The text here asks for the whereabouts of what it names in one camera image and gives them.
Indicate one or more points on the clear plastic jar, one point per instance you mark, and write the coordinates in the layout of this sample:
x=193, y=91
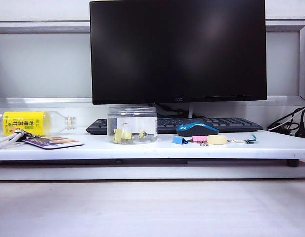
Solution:
x=132, y=118

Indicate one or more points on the blue binder clip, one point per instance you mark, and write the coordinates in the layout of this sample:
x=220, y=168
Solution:
x=178, y=139

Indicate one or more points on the cream round eraser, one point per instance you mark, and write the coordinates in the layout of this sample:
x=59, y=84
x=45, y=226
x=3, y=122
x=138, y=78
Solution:
x=216, y=139

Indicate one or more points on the white desk riser platform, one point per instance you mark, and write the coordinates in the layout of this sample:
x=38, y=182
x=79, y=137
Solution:
x=152, y=151

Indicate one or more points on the silver monitor stand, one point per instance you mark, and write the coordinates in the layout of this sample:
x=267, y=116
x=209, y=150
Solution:
x=190, y=109

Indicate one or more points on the blue and black mouse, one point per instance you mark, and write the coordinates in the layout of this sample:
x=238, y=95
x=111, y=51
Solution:
x=191, y=130

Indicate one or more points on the pink binder clip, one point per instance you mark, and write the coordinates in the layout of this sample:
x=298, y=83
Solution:
x=198, y=139

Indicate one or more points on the black computer monitor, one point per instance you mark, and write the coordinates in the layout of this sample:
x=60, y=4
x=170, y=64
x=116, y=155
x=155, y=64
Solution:
x=178, y=49

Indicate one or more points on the black computer keyboard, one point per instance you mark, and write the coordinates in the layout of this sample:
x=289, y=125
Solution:
x=231, y=123

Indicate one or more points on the purple and orange card tag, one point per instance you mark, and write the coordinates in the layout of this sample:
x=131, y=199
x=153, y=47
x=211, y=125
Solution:
x=56, y=143

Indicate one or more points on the teal binder clip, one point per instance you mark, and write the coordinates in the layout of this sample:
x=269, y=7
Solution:
x=251, y=139

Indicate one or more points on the silver keys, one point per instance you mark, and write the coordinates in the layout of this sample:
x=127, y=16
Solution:
x=28, y=134

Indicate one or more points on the plastic bottle yellow label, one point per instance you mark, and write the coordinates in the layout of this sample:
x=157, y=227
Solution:
x=23, y=121

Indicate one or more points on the black power plug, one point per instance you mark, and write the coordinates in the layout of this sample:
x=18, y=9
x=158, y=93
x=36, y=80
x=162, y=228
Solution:
x=301, y=123

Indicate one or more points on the aluminium frame rails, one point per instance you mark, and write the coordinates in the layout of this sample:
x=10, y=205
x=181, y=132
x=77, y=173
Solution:
x=43, y=26

